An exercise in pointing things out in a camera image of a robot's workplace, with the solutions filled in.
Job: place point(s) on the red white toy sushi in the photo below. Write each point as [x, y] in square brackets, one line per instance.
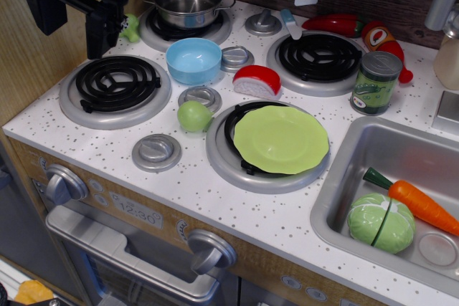
[258, 81]

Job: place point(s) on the green plastic plate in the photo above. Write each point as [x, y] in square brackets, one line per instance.
[281, 139]

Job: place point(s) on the green toy broccoli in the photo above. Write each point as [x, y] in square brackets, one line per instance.
[130, 28]

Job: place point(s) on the back left black burner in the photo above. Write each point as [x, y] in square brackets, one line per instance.
[159, 35]

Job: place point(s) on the black burner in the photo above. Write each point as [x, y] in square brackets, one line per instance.
[229, 164]
[159, 35]
[115, 92]
[319, 64]

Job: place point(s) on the front left black burner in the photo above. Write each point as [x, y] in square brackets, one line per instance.
[115, 92]

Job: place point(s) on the stainless steel pot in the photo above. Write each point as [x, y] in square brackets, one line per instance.
[190, 14]

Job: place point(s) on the light blue plastic bowl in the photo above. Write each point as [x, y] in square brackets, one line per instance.
[194, 61]

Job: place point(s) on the green toy pear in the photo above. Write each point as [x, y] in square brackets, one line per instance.
[193, 116]

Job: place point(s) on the silver stove top knob middle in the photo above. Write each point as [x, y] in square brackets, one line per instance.
[205, 95]

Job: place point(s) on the silver stove knob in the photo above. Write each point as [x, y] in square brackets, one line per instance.
[234, 58]
[263, 24]
[205, 95]
[156, 153]

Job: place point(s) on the silver stove top knob front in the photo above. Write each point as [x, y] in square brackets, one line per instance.
[156, 153]

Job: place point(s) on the silver stove top knob upper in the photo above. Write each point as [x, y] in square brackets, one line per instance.
[234, 58]

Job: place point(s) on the left silver oven knob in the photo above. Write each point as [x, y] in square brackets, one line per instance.
[64, 185]

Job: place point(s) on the silver oven knob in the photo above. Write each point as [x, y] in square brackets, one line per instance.
[209, 251]
[64, 185]

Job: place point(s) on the silver stove top knob back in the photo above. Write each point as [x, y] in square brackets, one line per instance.
[263, 24]

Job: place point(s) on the front right black burner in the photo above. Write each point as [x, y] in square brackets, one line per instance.
[229, 164]

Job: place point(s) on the back right black burner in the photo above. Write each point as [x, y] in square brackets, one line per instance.
[319, 64]

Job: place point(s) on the red toy chili pepper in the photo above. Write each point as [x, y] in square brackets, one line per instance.
[348, 25]

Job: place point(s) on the right silver oven knob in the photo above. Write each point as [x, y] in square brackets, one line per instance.
[209, 251]

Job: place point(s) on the yellow object bottom left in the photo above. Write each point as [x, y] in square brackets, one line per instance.
[33, 291]

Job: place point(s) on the red ketchup bottle toy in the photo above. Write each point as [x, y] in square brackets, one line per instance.
[377, 37]

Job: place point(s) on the green pea can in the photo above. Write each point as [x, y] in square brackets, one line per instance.
[375, 81]

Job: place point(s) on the metal sink basin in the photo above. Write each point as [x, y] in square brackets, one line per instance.
[398, 152]

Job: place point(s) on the silver faucet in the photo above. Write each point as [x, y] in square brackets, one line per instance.
[443, 16]

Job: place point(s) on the green toy cabbage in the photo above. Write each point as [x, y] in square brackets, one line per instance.
[381, 222]

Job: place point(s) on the cream soap bottle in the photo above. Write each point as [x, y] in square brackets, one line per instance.
[445, 64]

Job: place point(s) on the orange toy carrot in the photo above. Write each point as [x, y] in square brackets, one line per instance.
[419, 203]

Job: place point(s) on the blue handled toy knife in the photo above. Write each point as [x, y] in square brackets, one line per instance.
[290, 24]

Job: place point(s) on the silver oven door handle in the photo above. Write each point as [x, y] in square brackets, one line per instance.
[121, 274]

